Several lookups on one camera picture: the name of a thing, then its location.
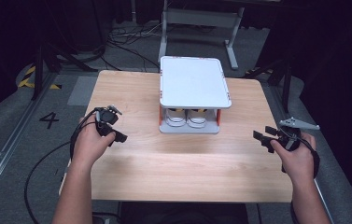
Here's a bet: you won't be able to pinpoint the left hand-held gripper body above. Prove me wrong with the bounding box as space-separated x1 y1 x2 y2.
93 105 123 138

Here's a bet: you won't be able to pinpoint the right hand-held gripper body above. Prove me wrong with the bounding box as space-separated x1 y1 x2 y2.
275 116 321 153

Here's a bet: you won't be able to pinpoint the white sneaker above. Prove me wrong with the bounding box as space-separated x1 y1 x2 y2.
186 108 208 130
164 108 188 128

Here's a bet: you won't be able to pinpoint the white shoe rack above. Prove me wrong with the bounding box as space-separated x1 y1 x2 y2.
158 55 232 135

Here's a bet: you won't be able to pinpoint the person's right hand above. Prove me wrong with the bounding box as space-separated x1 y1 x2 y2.
270 132 317 186

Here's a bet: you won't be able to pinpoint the person's left hand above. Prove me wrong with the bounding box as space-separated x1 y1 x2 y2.
70 117 118 171

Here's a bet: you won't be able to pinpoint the black tripod stand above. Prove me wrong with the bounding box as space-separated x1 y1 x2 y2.
244 57 293 114
31 41 99 101

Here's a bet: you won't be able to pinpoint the yellow black floor tape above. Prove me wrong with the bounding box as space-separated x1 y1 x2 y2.
17 65 63 91

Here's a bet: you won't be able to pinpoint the person's dark clothing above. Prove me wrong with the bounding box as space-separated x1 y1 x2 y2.
119 202 250 224

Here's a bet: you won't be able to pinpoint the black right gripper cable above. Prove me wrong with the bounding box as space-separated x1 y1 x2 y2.
280 127 321 180

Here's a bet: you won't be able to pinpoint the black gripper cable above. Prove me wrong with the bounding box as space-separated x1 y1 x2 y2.
23 106 103 224
280 127 321 180

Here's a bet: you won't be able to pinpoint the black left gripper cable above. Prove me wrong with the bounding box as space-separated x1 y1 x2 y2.
23 106 103 224

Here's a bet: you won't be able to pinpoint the black floor cables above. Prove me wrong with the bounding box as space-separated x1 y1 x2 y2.
100 18 167 73

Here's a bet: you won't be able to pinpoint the metal floor rail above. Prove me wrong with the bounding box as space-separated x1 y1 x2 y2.
0 73 58 204

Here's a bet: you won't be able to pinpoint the grey metal table frame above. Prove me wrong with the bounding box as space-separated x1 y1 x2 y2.
157 0 246 71

